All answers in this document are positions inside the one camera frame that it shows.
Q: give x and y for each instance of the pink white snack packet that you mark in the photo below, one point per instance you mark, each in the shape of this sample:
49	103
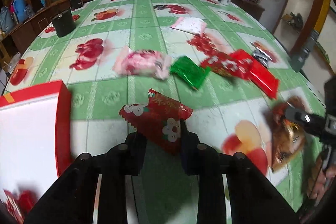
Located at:
149	63

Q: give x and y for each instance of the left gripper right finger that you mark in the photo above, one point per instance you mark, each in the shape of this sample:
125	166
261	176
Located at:
253	199

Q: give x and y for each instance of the grey metal flashlight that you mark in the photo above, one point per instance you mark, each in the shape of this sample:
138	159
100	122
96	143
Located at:
297	61

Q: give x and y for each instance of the red gift box tray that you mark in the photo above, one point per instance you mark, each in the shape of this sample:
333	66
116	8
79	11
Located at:
35	144

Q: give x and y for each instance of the small red flower packet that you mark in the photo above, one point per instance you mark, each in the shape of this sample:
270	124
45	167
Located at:
235	64

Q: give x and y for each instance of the black cup on table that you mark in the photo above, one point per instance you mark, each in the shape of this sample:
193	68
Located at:
63	23

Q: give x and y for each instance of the purple black snack packet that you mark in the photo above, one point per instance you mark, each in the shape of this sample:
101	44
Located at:
261	54

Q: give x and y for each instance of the brown snack packet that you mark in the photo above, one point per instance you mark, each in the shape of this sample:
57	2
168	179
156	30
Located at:
288	138

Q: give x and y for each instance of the plain red snack packet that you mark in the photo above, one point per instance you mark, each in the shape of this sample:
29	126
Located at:
258	74

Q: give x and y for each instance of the green foil snack packet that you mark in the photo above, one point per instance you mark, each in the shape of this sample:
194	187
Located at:
188	71

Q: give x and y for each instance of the red flower snack packet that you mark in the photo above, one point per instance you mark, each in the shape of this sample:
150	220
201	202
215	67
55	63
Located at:
159	120

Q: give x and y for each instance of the white bucket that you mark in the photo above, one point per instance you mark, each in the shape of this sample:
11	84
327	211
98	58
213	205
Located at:
13	62

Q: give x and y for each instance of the blue thermos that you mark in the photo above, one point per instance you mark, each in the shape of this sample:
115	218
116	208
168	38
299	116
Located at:
20	10

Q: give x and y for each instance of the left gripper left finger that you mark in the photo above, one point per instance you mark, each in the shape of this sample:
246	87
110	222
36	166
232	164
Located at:
89	181

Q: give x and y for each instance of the red flower packet in box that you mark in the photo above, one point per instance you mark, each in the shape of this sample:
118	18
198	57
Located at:
19	206

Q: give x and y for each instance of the grey kettle on shelf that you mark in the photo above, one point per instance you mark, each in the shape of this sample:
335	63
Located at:
6	21

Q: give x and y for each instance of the white pink dotted packet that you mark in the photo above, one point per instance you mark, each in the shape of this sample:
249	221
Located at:
194	26

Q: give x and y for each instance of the person right hand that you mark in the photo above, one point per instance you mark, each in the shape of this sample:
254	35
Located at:
316	187

